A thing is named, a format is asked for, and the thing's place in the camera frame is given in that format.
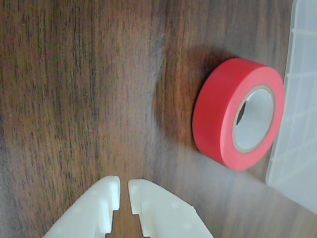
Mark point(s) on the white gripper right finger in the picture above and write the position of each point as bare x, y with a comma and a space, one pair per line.
168, 213

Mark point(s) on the clear plastic storage box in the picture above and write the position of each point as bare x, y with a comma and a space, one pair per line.
302, 124

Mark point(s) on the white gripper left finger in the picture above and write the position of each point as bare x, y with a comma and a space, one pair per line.
86, 213

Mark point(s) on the red tape roll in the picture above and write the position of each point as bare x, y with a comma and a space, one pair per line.
213, 111

